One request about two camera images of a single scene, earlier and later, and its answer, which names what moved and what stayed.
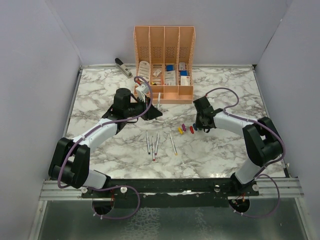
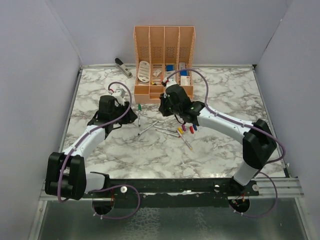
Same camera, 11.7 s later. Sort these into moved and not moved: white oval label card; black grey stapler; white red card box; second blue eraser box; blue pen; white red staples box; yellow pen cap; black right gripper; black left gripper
Moved: black left gripper; black right gripper; blue pen
Not moved: black grey stapler; second blue eraser box; white red staples box; white red card box; yellow pen cap; white oval label card
